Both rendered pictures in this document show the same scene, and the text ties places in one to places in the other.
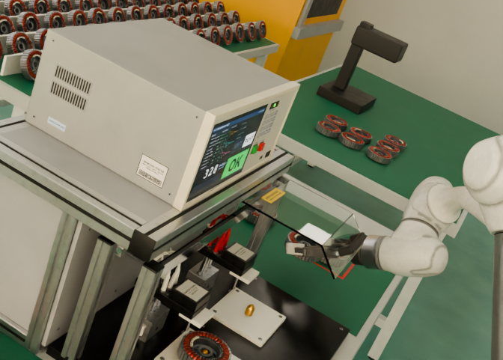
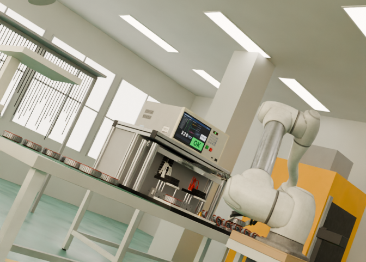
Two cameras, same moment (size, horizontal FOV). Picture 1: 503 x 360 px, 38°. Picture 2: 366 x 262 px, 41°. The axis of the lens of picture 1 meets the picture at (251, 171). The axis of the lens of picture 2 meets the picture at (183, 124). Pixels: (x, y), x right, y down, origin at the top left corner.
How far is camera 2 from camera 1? 2.02 m
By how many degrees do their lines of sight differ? 45
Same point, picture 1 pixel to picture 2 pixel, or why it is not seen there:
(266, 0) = not seen: hidden behind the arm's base
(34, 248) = (123, 150)
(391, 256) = not seen: hidden behind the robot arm
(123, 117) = (160, 117)
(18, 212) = (122, 140)
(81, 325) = (130, 170)
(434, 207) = (283, 186)
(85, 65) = (153, 106)
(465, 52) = not seen: outside the picture
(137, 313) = (148, 158)
